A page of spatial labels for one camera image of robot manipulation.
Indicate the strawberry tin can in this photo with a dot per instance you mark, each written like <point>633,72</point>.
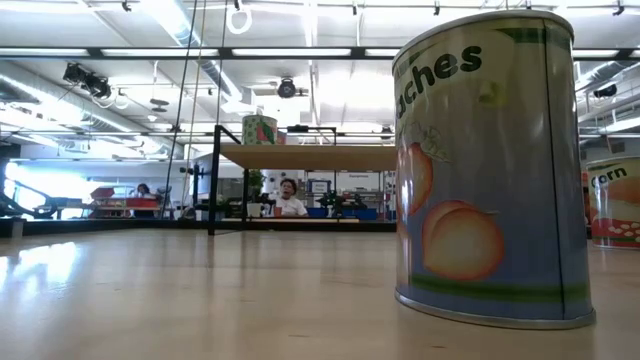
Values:
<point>260,131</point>

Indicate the wooden shelf black legs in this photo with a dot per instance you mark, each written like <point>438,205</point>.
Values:
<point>310,157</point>

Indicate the person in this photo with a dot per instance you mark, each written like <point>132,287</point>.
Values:
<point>143,190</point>
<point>290,205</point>

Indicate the blue storage bin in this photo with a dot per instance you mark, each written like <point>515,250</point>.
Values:
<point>365,214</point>

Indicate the potted green plant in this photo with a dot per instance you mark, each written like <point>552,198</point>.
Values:
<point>255,181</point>

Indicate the peaches tin can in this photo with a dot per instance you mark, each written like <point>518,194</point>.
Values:
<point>490,175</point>

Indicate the red workshop cart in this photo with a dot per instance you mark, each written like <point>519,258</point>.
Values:
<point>147,202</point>

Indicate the black ceiling device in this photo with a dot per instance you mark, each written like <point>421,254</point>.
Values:
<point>92,85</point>
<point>605,91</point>

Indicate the corn tin can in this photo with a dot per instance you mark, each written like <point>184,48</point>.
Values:
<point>617,210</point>

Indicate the black background rig frame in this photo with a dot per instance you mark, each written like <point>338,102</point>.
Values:
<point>300,128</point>

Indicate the black overhead camera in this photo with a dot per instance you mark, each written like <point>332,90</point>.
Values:
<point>286,88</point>

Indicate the black overhead frame bar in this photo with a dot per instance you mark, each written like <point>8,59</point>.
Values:
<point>225,52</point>

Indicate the black table frame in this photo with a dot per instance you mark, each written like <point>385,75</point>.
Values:
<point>125,226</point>

